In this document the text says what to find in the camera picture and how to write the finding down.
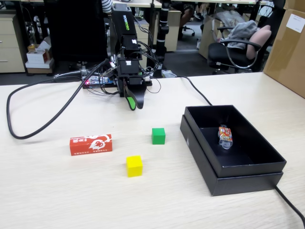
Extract yellow wooden cube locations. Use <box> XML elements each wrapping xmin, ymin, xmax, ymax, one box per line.
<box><xmin>125</xmin><ymin>155</ymin><xmax>143</xmax><ymax>178</ymax></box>

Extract person in striped shirt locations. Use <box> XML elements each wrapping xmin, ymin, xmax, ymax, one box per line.
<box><xmin>101</xmin><ymin>0</ymin><xmax>113</xmax><ymax>14</ymax></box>

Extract black swivel chair base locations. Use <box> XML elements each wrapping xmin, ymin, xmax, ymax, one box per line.
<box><xmin>182</xmin><ymin>25</ymin><xmax>196</xmax><ymax>37</ymax></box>

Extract red printed carton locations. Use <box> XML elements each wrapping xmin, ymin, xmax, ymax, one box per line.
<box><xmin>70</xmin><ymin>134</ymin><xmax>113</xmax><ymax>156</ymax></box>

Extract plain cardboard box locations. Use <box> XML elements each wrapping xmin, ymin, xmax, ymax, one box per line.
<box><xmin>283</xmin><ymin>0</ymin><xmax>305</xmax><ymax>12</ymax></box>

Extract thin black servo wires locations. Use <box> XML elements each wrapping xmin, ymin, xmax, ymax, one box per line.
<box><xmin>132</xmin><ymin>15</ymin><xmax>163</xmax><ymax>95</ymax></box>

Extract small wrist camera board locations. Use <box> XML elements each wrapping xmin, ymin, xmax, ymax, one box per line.
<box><xmin>100</xmin><ymin>66</ymin><xmax>117</xmax><ymax>79</ymax></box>

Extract thick black camera cable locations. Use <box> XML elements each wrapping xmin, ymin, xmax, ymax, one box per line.
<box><xmin>6</xmin><ymin>58</ymin><xmax>110</xmax><ymax>140</ymax></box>

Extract beige office desk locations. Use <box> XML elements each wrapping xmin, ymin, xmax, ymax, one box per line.
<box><xmin>112</xmin><ymin>0</ymin><xmax>163</xmax><ymax>8</ymax></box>

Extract brown flat tray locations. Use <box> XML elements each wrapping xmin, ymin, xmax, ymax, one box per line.
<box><xmin>26</xmin><ymin>68</ymin><xmax>53</xmax><ymax>74</ymax></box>

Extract green wooden cube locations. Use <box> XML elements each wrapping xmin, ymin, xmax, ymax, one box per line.
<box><xmin>151</xmin><ymin>127</ymin><xmax>166</xmax><ymax>145</ymax></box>

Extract black gripper servo block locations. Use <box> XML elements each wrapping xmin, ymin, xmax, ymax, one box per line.
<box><xmin>123</xmin><ymin>75</ymin><xmax>147</xmax><ymax>111</ymax></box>

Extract black jointed pole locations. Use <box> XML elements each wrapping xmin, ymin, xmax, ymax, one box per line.
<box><xmin>154</xmin><ymin>0</ymin><xmax>170</xmax><ymax>78</ymax></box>

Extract black open box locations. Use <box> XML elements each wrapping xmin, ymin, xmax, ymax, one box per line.
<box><xmin>180</xmin><ymin>114</ymin><xmax>284</xmax><ymax>197</ymax></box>

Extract tan cardboard box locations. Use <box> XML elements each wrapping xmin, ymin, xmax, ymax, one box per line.
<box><xmin>198</xmin><ymin>15</ymin><xmax>231</xmax><ymax>60</ymax></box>

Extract flat white box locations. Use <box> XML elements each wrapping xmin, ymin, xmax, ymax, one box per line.
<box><xmin>25</xmin><ymin>58</ymin><xmax>55</xmax><ymax>70</ymax></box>

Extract clear plastic bag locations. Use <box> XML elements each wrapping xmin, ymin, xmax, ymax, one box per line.
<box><xmin>209</xmin><ymin>9</ymin><xmax>247</xmax><ymax>26</ymax></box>

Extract black cardboard box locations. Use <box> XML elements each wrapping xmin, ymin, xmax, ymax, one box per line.
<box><xmin>184</xmin><ymin>104</ymin><xmax>287</xmax><ymax>178</ymax></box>

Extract black mesh office chair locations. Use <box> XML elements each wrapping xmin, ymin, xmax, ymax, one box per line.
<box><xmin>44</xmin><ymin>0</ymin><xmax>108</xmax><ymax>79</ymax></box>

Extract white cardboard box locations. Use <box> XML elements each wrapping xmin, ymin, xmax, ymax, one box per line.
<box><xmin>26</xmin><ymin>49</ymin><xmax>52</xmax><ymax>64</ymax></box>

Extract black power cable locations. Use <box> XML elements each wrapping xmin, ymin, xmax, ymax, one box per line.
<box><xmin>175</xmin><ymin>75</ymin><xmax>305</xmax><ymax>222</ymax></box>

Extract large labelled cardboard box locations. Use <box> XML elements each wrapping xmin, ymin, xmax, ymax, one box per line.
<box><xmin>263</xmin><ymin>8</ymin><xmax>305</xmax><ymax>99</ymax></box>

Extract grey garment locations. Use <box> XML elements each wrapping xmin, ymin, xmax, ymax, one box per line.
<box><xmin>224</xmin><ymin>20</ymin><xmax>260</xmax><ymax>50</ymax></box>

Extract beige drawer cabinet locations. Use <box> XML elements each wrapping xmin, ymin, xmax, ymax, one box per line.
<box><xmin>0</xmin><ymin>14</ymin><xmax>26</xmax><ymax>73</ymax></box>

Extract pink cushion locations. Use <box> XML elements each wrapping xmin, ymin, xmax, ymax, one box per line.
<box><xmin>246</xmin><ymin>25</ymin><xmax>273</xmax><ymax>60</ymax></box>

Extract controller circuit board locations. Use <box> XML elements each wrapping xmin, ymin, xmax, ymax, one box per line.
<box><xmin>82</xmin><ymin>76</ymin><xmax>119</xmax><ymax>89</ymax></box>

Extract seated person in black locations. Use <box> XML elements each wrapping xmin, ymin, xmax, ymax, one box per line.
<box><xmin>177</xmin><ymin>1</ymin><xmax>203</xmax><ymax>40</ymax></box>

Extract black armrest office chair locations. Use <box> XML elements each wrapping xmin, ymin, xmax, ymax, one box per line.
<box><xmin>206</xmin><ymin>23</ymin><xmax>274</xmax><ymax>75</ymax></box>

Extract open white box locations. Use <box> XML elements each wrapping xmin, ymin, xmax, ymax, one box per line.
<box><xmin>35</xmin><ymin>37</ymin><xmax>52</xmax><ymax>51</ymax></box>

